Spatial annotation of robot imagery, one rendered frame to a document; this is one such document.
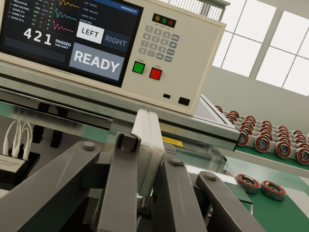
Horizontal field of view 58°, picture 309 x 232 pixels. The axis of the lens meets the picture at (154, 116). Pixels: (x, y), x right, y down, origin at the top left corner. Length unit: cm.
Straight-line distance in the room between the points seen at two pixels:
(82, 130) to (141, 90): 15
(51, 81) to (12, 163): 19
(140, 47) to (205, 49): 13
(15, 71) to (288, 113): 782
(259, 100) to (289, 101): 82
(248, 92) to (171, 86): 697
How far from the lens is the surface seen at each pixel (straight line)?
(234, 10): 723
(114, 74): 60
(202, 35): 60
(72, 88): 59
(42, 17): 62
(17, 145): 69
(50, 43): 62
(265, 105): 782
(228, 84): 734
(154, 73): 59
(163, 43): 59
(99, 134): 60
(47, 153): 82
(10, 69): 62
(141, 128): 17
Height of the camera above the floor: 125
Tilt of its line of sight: 15 degrees down
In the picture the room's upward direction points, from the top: 18 degrees clockwise
